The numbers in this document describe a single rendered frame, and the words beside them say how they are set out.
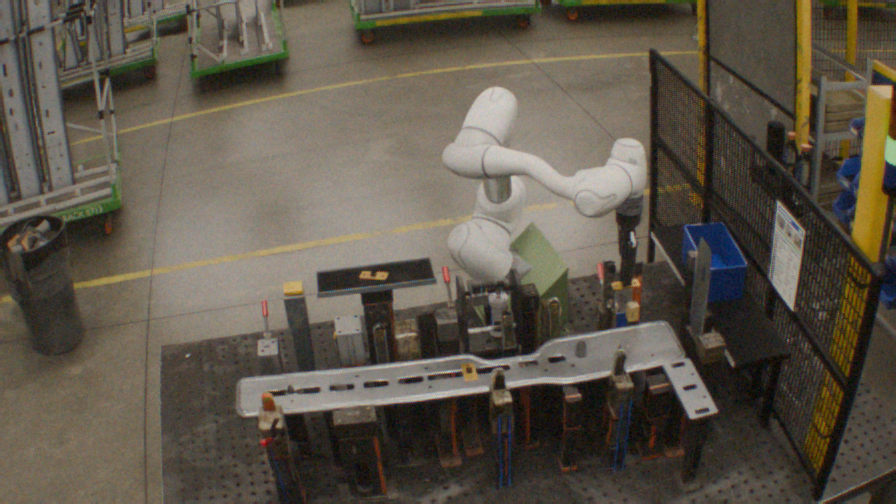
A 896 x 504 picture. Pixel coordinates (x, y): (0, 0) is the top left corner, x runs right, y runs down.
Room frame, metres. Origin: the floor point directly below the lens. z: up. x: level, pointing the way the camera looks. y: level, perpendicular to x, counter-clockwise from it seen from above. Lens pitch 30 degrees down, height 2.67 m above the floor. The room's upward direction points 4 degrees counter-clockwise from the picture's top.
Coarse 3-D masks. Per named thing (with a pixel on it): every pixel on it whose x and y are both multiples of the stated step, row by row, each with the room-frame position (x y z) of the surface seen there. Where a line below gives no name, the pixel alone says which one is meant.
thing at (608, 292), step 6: (606, 264) 2.44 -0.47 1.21; (612, 264) 2.42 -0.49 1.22; (606, 270) 2.44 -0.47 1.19; (612, 270) 2.41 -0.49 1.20; (606, 276) 2.43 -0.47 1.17; (612, 276) 2.44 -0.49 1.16; (606, 282) 2.43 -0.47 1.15; (612, 282) 2.43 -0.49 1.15; (606, 288) 2.43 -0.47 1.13; (612, 288) 2.43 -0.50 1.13; (606, 294) 2.42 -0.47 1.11; (612, 294) 2.43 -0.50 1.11; (606, 300) 2.42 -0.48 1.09; (612, 300) 2.43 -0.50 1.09; (606, 306) 2.42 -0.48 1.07; (612, 306) 2.42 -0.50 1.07; (606, 312) 2.41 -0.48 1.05
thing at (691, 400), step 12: (684, 360) 2.18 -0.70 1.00; (672, 372) 2.13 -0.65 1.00; (684, 372) 2.12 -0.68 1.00; (696, 372) 2.11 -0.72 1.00; (672, 384) 2.07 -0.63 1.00; (684, 384) 2.06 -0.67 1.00; (696, 384) 2.05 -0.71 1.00; (684, 396) 2.00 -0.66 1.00; (696, 396) 2.00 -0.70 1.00; (708, 396) 1.99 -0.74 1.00; (684, 408) 1.95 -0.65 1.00; (696, 408) 1.94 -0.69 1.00; (708, 408) 1.93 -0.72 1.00
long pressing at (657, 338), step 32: (544, 352) 2.30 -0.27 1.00; (608, 352) 2.27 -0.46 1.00; (640, 352) 2.25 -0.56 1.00; (672, 352) 2.23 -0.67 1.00; (256, 384) 2.21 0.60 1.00; (288, 384) 2.21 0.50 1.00; (320, 384) 2.20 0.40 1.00; (352, 384) 2.21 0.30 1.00; (416, 384) 2.19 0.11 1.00; (448, 384) 2.18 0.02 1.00; (480, 384) 2.17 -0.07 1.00; (512, 384) 2.16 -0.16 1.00; (256, 416) 2.06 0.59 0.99
